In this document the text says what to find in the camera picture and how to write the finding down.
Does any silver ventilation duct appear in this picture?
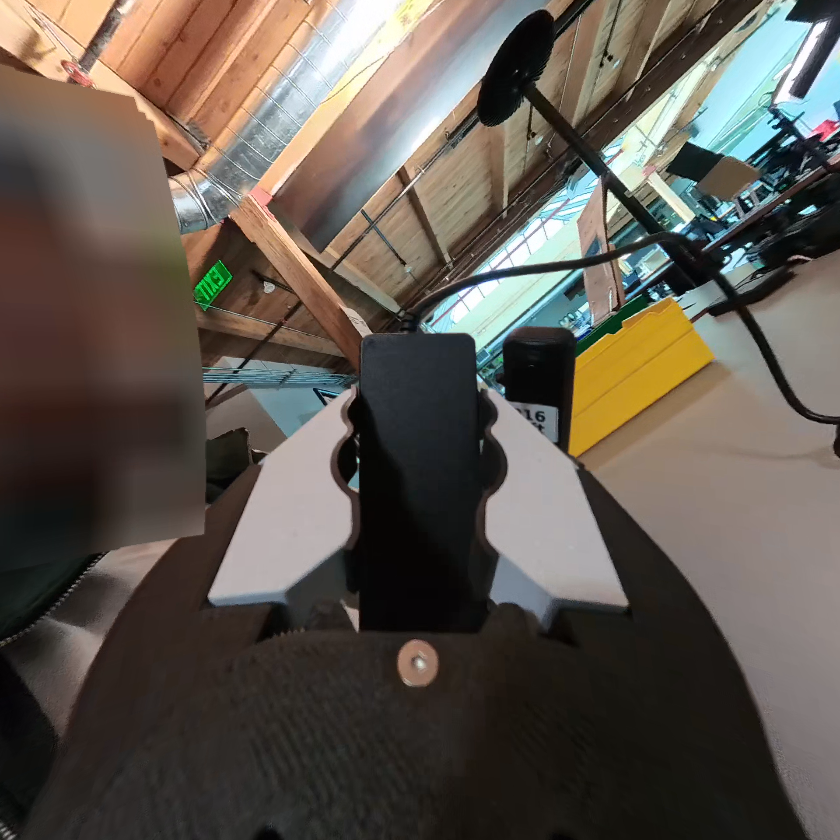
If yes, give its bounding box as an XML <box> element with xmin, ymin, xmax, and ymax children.
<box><xmin>167</xmin><ymin>0</ymin><xmax>409</xmax><ymax>235</ymax></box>

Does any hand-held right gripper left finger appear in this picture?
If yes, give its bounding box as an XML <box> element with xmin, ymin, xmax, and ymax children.
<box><xmin>209</xmin><ymin>387</ymin><xmax>363</xmax><ymax>629</ymax></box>

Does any grey desk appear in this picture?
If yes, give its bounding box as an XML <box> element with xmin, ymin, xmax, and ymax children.
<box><xmin>570</xmin><ymin>249</ymin><xmax>840</xmax><ymax>840</ymax></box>

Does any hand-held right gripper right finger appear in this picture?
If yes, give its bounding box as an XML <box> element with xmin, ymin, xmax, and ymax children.
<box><xmin>476</xmin><ymin>390</ymin><xmax>631</xmax><ymax>629</ymax></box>

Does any yellow plastic bin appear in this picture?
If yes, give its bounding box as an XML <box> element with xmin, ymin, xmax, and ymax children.
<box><xmin>567</xmin><ymin>297</ymin><xmax>716</xmax><ymax>459</ymax></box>

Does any black USB hub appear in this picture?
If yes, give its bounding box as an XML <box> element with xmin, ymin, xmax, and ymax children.
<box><xmin>360</xmin><ymin>233</ymin><xmax>840</xmax><ymax>634</ymax></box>

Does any green exit sign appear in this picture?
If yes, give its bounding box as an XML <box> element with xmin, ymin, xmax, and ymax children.
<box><xmin>192</xmin><ymin>259</ymin><xmax>235</xmax><ymax>312</ymax></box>

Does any cardboard-backed instruction sheet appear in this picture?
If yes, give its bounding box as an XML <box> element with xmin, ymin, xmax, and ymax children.
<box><xmin>577</xmin><ymin>177</ymin><xmax>626</xmax><ymax>324</ymax></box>

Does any green plastic bin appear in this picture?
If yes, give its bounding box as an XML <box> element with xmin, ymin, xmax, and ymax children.
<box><xmin>574</xmin><ymin>292</ymin><xmax>672</xmax><ymax>357</ymax></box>

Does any black power adapter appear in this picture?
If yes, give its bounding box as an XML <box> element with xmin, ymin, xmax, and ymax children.
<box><xmin>709</xmin><ymin>266</ymin><xmax>799</xmax><ymax>317</ymax></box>

